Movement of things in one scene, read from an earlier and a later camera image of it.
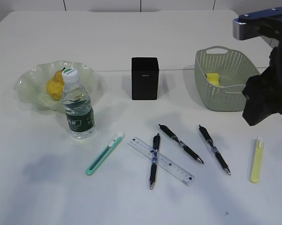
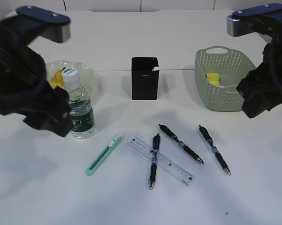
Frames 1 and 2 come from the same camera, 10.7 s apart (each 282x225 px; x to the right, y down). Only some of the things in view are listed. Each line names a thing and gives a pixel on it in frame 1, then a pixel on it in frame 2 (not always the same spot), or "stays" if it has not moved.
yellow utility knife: [255, 170] -> [156, 68]
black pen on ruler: [156, 145] stays
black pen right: [206, 135] stays
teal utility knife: [101, 158] stays
